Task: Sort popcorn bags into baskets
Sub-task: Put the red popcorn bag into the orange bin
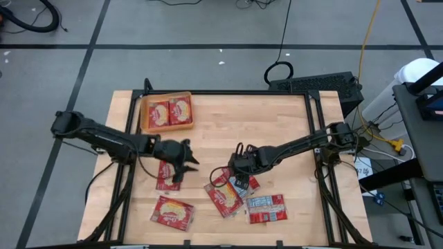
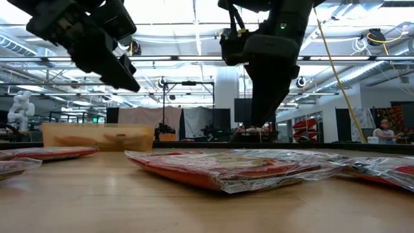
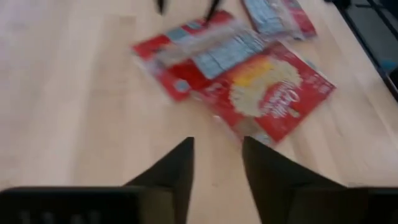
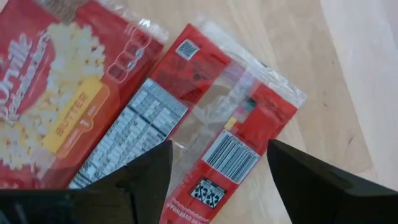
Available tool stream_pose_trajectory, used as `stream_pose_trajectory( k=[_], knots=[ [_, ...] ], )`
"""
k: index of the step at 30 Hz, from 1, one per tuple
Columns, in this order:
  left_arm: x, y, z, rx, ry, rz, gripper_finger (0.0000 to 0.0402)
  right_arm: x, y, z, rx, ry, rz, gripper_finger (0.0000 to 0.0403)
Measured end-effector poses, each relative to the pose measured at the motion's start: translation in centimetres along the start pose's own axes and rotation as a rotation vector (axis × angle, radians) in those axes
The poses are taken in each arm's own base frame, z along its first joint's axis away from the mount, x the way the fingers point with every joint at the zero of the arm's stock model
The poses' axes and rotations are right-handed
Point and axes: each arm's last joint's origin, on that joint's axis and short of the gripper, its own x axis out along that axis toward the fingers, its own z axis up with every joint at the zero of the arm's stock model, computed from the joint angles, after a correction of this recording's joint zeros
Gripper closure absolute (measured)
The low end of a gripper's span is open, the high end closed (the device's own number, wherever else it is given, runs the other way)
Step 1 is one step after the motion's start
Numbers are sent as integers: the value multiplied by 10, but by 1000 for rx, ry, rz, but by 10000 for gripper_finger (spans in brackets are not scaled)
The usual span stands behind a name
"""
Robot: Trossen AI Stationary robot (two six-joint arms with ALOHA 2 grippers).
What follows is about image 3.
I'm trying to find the red popcorn bag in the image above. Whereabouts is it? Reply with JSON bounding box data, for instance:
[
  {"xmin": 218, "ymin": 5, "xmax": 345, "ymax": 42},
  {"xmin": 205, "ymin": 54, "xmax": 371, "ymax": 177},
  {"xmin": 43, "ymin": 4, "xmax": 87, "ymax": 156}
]
[
  {"xmin": 131, "ymin": 10, "xmax": 271, "ymax": 103},
  {"xmin": 192, "ymin": 41, "xmax": 337, "ymax": 147},
  {"xmin": 241, "ymin": 0, "xmax": 318, "ymax": 41}
]

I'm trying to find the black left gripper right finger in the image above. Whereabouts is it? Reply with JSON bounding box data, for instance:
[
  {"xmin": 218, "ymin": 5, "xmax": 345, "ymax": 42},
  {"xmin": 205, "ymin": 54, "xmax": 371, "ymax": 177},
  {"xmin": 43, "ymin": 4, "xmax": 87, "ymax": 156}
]
[{"xmin": 243, "ymin": 136, "xmax": 346, "ymax": 224}]

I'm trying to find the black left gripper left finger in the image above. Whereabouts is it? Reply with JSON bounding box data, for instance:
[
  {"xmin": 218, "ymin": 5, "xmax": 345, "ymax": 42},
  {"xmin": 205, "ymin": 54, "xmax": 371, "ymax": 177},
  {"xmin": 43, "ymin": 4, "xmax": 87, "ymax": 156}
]
[{"xmin": 124, "ymin": 136, "xmax": 195, "ymax": 224}]

